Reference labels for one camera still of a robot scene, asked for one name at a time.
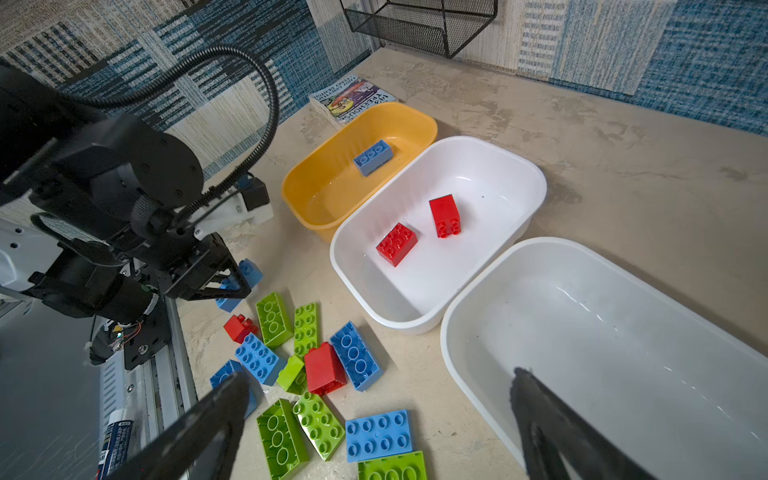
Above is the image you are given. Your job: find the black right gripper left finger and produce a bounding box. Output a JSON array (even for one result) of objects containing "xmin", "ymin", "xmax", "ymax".
[{"xmin": 108, "ymin": 373, "xmax": 250, "ymax": 479}]

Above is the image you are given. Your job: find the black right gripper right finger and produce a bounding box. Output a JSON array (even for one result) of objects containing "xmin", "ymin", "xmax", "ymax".
[{"xmin": 510, "ymin": 367, "xmax": 653, "ymax": 479}]

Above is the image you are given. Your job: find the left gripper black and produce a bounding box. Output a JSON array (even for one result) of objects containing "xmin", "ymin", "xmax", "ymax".
[{"xmin": 134, "ymin": 230, "xmax": 251, "ymax": 300}]

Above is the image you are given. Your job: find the small red lego brick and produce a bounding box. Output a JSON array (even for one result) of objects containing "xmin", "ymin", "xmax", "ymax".
[{"xmin": 224, "ymin": 314, "xmax": 260, "ymax": 344}]

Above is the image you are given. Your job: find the green lego plate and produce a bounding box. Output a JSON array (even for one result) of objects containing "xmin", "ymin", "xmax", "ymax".
[
  {"xmin": 294, "ymin": 303, "xmax": 320, "ymax": 359},
  {"xmin": 256, "ymin": 291, "xmax": 294, "ymax": 348},
  {"xmin": 357, "ymin": 451, "xmax": 428, "ymax": 480}
]

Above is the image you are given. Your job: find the red lego brick tall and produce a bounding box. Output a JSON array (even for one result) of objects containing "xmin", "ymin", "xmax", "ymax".
[{"xmin": 429, "ymin": 194, "xmax": 461, "ymax": 238}]

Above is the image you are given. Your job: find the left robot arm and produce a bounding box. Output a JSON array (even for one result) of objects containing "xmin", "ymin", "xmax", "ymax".
[{"xmin": 1, "ymin": 45, "xmax": 279, "ymax": 325}]

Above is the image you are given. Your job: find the blue marker pen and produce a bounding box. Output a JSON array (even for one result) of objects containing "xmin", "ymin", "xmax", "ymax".
[{"xmin": 95, "ymin": 408, "xmax": 135, "ymax": 480}]

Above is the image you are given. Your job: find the blue lego plate front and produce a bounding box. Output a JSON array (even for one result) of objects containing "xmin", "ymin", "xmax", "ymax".
[{"xmin": 209, "ymin": 359, "xmax": 265, "ymax": 419}]

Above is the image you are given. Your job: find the small green lego brick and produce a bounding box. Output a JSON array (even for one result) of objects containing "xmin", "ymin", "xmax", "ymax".
[{"xmin": 277, "ymin": 355, "xmax": 307, "ymax": 395}]

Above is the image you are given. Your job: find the large red lego brick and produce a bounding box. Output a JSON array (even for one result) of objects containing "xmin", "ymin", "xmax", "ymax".
[{"xmin": 304, "ymin": 342, "xmax": 347, "ymax": 396}]

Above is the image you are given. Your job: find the green lego plate hollow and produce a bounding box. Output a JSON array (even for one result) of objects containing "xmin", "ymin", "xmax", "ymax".
[{"xmin": 257, "ymin": 399, "xmax": 309, "ymax": 480}]

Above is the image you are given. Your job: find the yellow plastic tub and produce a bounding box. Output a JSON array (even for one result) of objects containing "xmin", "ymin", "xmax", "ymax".
[{"xmin": 282, "ymin": 102, "xmax": 438, "ymax": 243}]

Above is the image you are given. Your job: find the right white plastic tub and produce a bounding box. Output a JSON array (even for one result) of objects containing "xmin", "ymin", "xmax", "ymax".
[{"xmin": 441, "ymin": 237, "xmax": 767, "ymax": 479}]

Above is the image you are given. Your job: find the white plastic tub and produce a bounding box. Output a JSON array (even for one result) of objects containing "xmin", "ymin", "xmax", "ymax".
[
  {"xmin": 330, "ymin": 136, "xmax": 547, "ymax": 334},
  {"xmin": 441, "ymin": 237, "xmax": 767, "ymax": 479}
]

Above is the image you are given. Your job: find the middle white plastic tub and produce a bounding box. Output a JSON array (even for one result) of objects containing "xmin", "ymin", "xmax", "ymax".
[{"xmin": 330, "ymin": 136, "xmax": 547, "ymax": 334}]

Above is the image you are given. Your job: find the green lego plate studded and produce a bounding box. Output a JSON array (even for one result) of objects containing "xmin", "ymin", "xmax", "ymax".
[{"xmin": 293, "ymin": 391, "xmax": 346, "ymax": 461}]

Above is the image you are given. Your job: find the light blue lego plate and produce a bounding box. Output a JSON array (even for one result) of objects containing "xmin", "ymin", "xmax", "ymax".
[{"xmin": 345, "ymin": 410, "xmax": 414, "ymax": 463}]

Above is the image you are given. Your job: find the treehouse paperback book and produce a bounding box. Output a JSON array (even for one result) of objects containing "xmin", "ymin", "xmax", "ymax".
[{"xmin": 308, "ymin": 73, "xmax": 398, "ymax": 130}]

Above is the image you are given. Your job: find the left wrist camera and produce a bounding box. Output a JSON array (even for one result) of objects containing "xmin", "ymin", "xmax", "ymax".
[{"xmin": 190, "ymin": 174, "xmax": 274, "ymax": 240}]

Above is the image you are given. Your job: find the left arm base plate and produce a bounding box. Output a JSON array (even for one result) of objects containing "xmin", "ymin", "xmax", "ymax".
[{"xmin": 89, "ymin": 293, "xmax": 175, "ymax": 371}]

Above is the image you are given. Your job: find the black wire mesh shelf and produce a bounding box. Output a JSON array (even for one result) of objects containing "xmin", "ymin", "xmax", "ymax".
[{"xmin": 340, "ymin": 0, "xmax": 499, "ymax": 59}]

